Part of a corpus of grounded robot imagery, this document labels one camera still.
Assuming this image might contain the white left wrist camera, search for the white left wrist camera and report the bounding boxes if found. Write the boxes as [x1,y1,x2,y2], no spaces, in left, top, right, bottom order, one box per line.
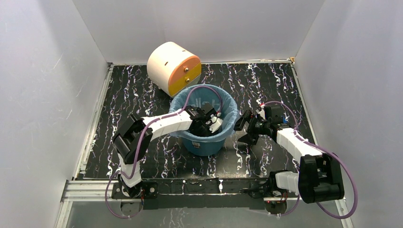
[209,112,223,133]

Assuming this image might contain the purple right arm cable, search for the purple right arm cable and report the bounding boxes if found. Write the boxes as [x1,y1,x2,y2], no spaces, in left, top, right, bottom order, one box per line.
[258,101,359,219]

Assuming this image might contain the translucent blue plastic bag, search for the translucent blue plastic bag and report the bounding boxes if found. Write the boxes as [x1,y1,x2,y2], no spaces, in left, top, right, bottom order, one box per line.
[169,84,240,143]

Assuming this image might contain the aluminium frame rail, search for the aluminium frame rail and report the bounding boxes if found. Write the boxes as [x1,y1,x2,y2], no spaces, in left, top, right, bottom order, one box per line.
[56,178,353,228]

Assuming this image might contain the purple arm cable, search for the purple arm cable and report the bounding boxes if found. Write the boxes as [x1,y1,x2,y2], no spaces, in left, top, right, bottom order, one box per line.
[105,85,224,219]
[258,101,359,219]

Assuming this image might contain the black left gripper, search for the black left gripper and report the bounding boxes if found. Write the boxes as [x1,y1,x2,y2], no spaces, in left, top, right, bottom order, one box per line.
[188,122,220,154]

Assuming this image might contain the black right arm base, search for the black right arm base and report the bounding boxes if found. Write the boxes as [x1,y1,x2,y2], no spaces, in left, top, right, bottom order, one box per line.
[239,179,300,217]

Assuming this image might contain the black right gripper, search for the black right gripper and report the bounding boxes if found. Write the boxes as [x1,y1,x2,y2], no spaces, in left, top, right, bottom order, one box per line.
[228,109,270,145]

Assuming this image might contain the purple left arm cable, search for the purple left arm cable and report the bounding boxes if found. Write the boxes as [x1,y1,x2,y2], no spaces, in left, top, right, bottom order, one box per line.
[105,85,224,219]

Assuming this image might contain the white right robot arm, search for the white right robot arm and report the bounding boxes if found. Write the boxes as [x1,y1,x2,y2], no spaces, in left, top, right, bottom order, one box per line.
[234,105,345,203]

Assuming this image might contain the teal plastic trash bin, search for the teal plastic trash bin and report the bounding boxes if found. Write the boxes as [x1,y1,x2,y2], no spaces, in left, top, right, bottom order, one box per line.
[182,138,225,157]

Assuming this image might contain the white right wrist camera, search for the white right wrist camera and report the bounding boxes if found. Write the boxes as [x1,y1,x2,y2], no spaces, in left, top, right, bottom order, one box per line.
[256,104,266,120]

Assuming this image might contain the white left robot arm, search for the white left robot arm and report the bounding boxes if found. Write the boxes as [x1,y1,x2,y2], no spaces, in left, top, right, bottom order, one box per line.
[113,104,223,198]

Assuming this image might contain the round pastel drawer cabinet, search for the round pastel drawer cabinet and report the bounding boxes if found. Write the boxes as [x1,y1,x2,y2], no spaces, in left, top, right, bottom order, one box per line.
[146,42,202,97]

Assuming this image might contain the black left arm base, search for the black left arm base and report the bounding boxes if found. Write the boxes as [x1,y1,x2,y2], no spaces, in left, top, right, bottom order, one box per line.
[111,177,158,216]

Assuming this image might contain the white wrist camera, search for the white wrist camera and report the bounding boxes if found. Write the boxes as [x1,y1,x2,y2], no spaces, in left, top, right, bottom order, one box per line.
[256,104,266,120]
[209,112,223,133]

